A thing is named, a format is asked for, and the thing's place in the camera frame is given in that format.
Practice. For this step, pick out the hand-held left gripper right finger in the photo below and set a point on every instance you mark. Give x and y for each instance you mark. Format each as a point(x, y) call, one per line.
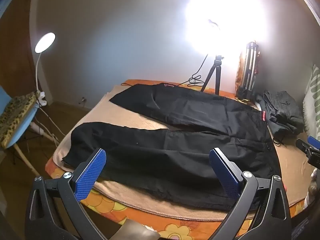
point(223, 172)

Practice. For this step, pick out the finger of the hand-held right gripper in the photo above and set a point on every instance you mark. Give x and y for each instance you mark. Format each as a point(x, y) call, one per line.
point(306, 146)

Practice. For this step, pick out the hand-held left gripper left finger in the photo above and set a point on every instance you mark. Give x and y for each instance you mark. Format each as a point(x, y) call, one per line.
point(91, 172)

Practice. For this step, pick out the black pants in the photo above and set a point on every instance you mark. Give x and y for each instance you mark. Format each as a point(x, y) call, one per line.
point(175, 150)

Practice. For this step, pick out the orange floral bedsheet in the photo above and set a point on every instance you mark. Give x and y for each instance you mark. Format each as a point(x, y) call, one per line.
point(105, 202)

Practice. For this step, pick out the grey folded clothes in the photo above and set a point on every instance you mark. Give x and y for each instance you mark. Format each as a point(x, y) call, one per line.
point(282, 107)

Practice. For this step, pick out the green striped white pillow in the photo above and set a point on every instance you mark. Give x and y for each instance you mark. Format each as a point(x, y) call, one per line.
point(312, 100)

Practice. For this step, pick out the beige blanket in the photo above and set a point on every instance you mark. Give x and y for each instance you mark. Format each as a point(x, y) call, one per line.
point(100, 115)

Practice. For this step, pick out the tan shiny object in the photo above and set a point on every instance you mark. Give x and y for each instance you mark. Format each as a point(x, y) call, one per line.
point(137, 230)

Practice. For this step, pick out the blue chair with wooden legs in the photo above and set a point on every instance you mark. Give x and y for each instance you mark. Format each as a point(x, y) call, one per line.
point(23, 130)

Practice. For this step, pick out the leopard print cushion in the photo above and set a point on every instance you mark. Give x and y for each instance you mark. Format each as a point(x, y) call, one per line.
point(15, 115)

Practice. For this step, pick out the folded silver tripod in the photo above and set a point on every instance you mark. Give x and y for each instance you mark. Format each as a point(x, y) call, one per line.
point(247, 67)

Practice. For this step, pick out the small black tripod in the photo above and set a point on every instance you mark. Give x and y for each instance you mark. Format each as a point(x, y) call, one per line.
point(217, 72)

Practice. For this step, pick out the white gooseneck clamp lamp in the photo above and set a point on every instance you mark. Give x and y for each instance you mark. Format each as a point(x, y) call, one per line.
point(45, 42)

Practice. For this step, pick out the small metal wall fitting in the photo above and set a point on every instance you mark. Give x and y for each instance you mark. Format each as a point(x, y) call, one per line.
point(82, 100)

